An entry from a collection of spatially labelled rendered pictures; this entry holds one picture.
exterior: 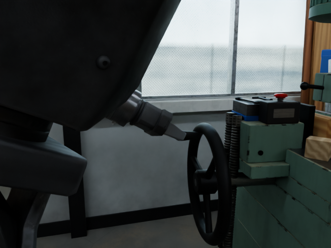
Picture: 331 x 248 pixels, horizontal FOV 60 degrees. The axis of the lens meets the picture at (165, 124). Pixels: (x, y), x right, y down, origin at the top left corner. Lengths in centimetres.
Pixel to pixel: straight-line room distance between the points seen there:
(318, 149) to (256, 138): 12
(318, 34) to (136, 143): 143
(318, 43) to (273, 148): 162
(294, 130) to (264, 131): 7
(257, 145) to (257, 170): 6
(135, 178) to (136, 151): 19
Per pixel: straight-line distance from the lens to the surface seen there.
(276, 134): 69
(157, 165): 199
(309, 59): 225
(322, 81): 80
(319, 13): 78
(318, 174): 64
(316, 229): 67
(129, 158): 193
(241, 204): 99
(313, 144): 66
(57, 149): 22
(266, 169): 69
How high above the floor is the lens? 109
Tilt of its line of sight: 12 degrees down
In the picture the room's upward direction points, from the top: straight up
